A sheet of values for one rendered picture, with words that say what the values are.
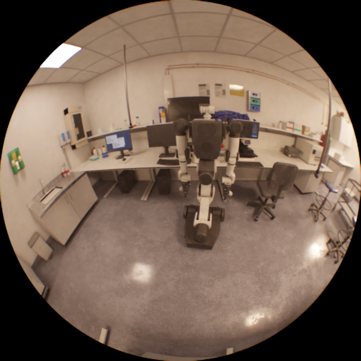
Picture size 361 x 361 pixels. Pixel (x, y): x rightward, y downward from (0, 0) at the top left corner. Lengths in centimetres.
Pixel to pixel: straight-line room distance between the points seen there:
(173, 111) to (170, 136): 53
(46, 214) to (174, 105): 260
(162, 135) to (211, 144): 115
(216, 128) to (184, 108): 141
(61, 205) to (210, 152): 212
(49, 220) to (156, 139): 206
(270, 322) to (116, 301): 162
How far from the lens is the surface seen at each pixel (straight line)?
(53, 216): 216
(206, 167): 98
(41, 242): 252
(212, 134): 85
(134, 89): 276
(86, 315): 187
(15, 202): 256
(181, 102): 221
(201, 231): 131
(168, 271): 151
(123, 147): 230
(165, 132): 189
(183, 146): 105
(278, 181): 169
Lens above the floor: 144
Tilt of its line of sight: 32 degrees down
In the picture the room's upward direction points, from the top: 4 degrees counter-clockwise
